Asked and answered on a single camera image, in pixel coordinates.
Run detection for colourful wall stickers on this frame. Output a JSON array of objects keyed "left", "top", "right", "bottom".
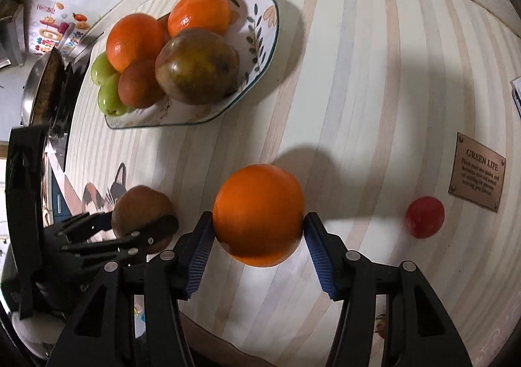
[{"left": 28, "top": 1, "right": 91, "bottom": 56}]

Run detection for blue kitchen cabinet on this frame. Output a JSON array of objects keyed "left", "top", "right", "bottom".
[{"left": 51, "top": 172, "right": 82, "bottom": 225}]

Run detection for large brownish green fruit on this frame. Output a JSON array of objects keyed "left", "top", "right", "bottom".
[{"left": 155, "top": 27, "right": 241, "bottom": 106}]

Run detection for green apple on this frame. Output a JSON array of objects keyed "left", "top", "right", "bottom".
[
  {"left": 90, "top": 52, "right": 119, "bottom": 86},
  {"left": 98, "top": 73, "right": 133, "bottom": 116}
]

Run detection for brown tablecloth label tag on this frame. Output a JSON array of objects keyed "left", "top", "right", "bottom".
[{"left": 448, "top": 132, "right": 507, "bottom": 213}]

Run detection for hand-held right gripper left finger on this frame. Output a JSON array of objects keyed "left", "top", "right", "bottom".
[{"left": 45, "top": 210, "right": 215, "bottom": 367}]

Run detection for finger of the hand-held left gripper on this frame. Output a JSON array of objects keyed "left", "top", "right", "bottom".
[
  {"left": 60, "top": 214, "right": 180, "bottom": 264},
  {"left": 43, "top": 210, "right": 115, "bottom": 239}
]

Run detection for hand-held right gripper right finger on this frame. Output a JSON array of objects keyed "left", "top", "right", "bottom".
[{"left": 303, "top": 211, "right": 467, "bottom": 367}]

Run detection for black glass cooktop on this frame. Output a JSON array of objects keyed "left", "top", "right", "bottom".
[{"left": 47, "top": 31, "right": 106, "bottom": 171}]

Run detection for floral oval ceramic plate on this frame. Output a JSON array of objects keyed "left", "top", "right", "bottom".
[{"left": 104, "top": 0, "right": 280, "bottom": 130}]

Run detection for steel wok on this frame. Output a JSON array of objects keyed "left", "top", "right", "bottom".
[{"left": 20, "top": 48, "right": 66, "bottom": 128}]

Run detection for small orange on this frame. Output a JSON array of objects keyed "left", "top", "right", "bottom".
[{"left": 167, "top": 0, "right": 232, "bottom": 37}]

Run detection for small reddish brown fruit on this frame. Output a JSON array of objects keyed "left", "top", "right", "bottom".
[{"left": 118, "top": 59, "right": 167, "bottom": 109}]

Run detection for large orange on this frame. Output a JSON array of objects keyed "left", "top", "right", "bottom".
[{"left": 106, "top": 13, "right": 167, "bottom": 74}]

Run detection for brown round fruit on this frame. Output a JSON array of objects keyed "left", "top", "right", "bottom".
[{"left": 111, "top": 185, "right": 176, "bottom": 254}]

